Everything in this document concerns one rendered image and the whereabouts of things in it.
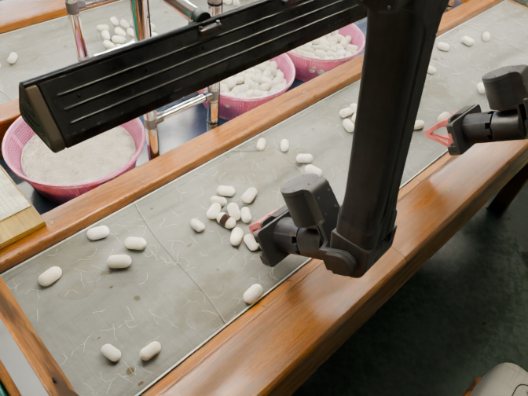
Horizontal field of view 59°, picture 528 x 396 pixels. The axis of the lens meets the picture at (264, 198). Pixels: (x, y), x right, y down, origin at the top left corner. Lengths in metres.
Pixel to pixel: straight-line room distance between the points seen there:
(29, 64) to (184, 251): 0.66
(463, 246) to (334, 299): 1.28
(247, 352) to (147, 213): 0.33
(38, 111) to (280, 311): 0.44
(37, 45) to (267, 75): 0.58
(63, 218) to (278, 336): 0.41
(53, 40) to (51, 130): 0.83
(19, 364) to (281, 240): 0.38
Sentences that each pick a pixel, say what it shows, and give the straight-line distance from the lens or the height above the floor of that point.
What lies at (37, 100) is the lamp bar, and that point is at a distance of 0.55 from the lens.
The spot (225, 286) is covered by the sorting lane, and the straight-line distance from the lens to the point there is 0.78.
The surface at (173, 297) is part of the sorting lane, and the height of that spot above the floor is 0.74.
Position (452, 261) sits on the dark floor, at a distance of 1.93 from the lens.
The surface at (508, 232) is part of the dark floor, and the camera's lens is 2.16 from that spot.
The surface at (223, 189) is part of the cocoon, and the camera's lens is 0.89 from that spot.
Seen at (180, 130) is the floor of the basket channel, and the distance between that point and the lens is 1.14.
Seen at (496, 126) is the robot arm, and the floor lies 0.93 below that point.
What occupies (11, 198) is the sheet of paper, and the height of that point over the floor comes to 0.78.
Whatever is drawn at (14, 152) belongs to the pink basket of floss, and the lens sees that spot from 1.05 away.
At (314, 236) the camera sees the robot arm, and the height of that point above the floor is 0.89.
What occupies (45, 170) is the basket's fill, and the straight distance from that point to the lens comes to 1.00.
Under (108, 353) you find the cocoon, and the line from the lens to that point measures 0.73.
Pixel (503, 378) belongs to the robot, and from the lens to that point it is 1.43.
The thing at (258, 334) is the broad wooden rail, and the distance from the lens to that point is 0.72.
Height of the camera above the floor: 1.41
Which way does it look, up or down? 48 degrees down
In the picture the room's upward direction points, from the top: 8 degrees clockwise
